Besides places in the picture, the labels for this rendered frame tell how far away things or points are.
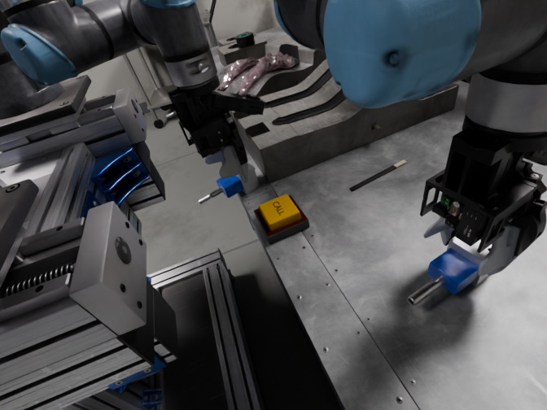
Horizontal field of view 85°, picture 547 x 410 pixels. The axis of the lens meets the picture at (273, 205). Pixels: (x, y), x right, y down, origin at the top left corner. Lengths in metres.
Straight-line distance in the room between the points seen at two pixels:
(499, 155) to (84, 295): 0.39
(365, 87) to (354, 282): 0.34
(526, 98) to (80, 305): 0.42
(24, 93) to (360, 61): 0.69
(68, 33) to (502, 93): 0.49
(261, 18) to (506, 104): 3.58
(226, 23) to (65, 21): 3.23
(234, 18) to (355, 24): 3.55
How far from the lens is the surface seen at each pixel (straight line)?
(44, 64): 0.51
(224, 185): 0.63
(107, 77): 3.77
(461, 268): 0.46
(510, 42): 0.22
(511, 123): 0.30
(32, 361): 0.44
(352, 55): 0.19
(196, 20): 0.51
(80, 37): 0.53
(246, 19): 3.75
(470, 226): 0.35
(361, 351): 0.43
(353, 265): 0.49
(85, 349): 0.42
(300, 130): 0.65
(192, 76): 0.51
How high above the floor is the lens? 1.20
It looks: 41 degrees down
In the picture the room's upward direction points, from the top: 15 degrees counter-clockwise
